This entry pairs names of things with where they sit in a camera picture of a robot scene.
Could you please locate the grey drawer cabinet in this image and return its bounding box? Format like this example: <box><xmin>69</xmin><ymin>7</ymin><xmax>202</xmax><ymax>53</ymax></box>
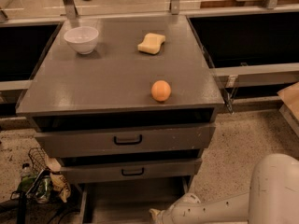
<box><xmin>16</xmin><ymin>15</ymin><xmax>225</xmax><ymax>202</ymax></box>

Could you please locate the grey bottom drawer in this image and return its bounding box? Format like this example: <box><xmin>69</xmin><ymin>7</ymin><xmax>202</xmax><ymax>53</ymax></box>
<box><xmin>78</xmin><ymin>176</ymin><xmax>190</xmax><ymax>224</ymax></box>

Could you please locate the clear plastic bottle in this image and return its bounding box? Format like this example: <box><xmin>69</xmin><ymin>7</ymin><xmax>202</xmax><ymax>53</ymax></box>
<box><xmin>21</xmin><ymin>163</ymin><xmax>32</xmax><ymax>180</ymax></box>

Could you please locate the yellow sponge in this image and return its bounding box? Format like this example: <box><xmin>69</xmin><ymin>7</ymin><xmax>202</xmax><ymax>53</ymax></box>
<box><xmin>137</xmin><ymin>33</ymin><xmax>165</xmax><ymax>55</ymax></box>

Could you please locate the metal bracket left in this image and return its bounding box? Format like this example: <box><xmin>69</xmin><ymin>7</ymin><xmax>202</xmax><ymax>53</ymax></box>
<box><xmin>63</xmin><ymin>0</ymin><xmax>78</xmax><ymax>20</ymax></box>

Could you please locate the green snack bag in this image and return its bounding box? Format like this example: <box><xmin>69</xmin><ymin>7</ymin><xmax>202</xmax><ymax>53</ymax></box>
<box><xmin>17</xmin><ymin>175</ymin><xmax>52</xmax><ymax>203</ymax></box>

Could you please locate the white ceramic bowl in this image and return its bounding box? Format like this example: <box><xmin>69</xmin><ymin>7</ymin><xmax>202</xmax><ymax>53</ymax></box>
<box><xmin>64</xmin><ymin>26</ymin><xmax>99</xmax><ymax>54</ymax></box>

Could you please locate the wooden board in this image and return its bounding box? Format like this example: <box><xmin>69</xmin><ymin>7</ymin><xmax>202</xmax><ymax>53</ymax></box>
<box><xmin>201</xmin><ymin>0</ymin><xmax>263</xmax><ymax>8</ymax></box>

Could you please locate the grey middle drawer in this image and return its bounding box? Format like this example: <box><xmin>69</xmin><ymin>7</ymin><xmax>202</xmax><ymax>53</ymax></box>
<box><xmin>61</xmin><ymin>159</ymin><xmax>202</xmax><ymax>184</ymax></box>

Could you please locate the grey top drawer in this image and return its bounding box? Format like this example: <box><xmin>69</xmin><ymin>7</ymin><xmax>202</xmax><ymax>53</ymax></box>
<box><xmin>36</xmin><ymin>124</ymin><xmax>216</xmax><ymax>158</ymax></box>

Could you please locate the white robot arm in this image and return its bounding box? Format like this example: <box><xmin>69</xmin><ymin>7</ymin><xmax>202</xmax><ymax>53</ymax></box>
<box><xmin>149</xmin><ymin>154</ymin><xmax>299</xmax><ymax>224</ymax></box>

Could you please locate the grey drawer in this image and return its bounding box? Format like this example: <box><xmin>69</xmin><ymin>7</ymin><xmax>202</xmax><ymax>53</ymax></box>
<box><xmin>61</xmin><ymin>159</ymin><xmax>202</xmax><ymax>184</ymax></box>
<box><xmin>36</xmin><ymin>124</ymin><xmax>216</xmax><ymax>158</ymax></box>
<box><xmin>78</xmin><ymin>176</ymin><xmax>190</xmax><ymax>224</ymax></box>

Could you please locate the brown cardboard box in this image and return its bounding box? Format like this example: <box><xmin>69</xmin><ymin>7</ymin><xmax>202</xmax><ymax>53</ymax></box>
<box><xmin>278</xmin><ymin>82</ymin><xmax>299</xmax><ymax>136</ymax></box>

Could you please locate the black cable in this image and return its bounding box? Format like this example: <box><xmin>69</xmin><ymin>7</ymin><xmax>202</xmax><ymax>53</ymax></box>
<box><xmin>46</xmin><ymin>203</ymin><xmax>82</xmax><ymax>224</ymax></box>

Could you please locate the black wire basket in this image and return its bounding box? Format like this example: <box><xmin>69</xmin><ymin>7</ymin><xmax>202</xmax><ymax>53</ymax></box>
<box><xmin>28</xmin><ymin>147</ymin><xmax>50</xmax><ymax>174</ymax></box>

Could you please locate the orange fruit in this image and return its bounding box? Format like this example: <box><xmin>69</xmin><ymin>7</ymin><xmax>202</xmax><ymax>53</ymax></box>
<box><xmin>151</xmin><ymin>80</ymin><xmax>171</xmax><ymax>102</ymax></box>

